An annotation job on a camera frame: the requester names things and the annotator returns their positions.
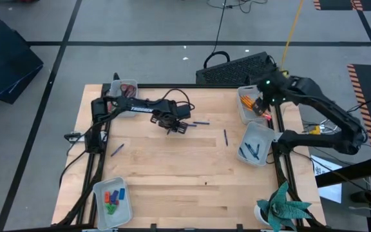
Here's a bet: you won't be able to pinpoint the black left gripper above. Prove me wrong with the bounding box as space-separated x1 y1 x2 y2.
150 110 189 136

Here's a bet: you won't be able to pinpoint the grey plastic bin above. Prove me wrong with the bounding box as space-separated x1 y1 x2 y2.
92 176 133 231
236 121 276 168
236 84 272 126
109 79 139 119

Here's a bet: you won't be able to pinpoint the red handled scissors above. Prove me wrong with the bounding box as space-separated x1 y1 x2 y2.
119 82 137 99

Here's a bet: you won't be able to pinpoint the black mesh case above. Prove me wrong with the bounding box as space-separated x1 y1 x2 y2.
195 50 280 86

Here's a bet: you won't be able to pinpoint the white paper sheet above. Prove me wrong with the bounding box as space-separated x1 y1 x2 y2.
310 155 343 204

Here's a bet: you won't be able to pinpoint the green paper plant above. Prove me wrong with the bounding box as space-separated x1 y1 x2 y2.
256 180 313 232

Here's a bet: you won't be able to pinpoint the black hazard striped floor mat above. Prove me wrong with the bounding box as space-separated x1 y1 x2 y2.
347 63 371 159
313 0 371 12

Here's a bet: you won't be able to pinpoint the white round pot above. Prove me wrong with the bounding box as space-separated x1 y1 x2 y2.
254 203 270 226

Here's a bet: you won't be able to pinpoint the black beam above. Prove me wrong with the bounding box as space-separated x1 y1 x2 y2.
315 155 371 189

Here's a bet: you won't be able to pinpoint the black flat floor case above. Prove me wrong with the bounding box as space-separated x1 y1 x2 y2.
0 6 44 104

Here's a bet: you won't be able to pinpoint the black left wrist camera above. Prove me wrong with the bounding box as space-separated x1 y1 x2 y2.
175 103 192 121

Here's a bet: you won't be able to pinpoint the black left wrist camera cable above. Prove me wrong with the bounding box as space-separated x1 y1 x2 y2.
160 88 196 112

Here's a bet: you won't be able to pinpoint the yellow cable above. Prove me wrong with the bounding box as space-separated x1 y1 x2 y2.
280 0 305 71

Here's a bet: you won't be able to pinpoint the black floor cable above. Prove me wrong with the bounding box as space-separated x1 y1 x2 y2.
206 0 269 54

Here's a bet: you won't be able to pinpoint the black left arm base cable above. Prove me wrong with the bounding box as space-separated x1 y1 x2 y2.
58 141 91 188

